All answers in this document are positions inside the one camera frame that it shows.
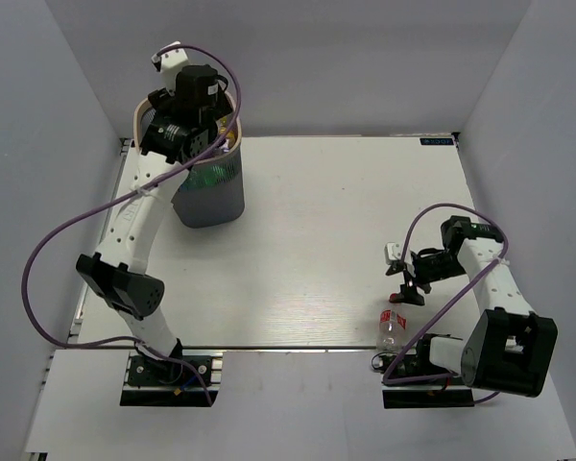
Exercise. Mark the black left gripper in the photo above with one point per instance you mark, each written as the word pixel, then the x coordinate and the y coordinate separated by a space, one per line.
pixel 161 100

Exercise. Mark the blue table corner label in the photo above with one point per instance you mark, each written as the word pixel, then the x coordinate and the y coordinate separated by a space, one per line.
pixel 436 141

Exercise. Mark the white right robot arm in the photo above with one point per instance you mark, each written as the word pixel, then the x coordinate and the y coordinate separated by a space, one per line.
pixel 510 348

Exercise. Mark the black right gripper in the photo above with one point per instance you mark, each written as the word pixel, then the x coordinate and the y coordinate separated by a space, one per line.
pixel 410 295

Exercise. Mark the grey mesh waste bin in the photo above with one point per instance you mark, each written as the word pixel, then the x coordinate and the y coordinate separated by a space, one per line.
pixel 216 201

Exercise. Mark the orange label clear bottle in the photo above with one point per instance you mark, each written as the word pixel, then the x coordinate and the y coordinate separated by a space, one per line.
pixel 229 135

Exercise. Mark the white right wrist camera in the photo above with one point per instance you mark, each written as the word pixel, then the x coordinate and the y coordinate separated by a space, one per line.
pixel 393 252

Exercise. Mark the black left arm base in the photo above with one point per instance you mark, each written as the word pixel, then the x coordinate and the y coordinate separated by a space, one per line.
pixel 149 385

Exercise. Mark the red cap clear bottle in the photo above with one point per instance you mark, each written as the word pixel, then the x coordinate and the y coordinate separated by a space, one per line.
pixel 391 336

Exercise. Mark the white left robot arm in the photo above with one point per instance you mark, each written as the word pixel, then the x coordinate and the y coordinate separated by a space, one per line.
pixel 117 270

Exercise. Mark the green Sprite bottle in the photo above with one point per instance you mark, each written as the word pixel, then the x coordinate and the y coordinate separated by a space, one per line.
pixel 209 176

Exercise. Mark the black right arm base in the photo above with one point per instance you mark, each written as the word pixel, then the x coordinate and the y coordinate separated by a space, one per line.
pixel 417 385

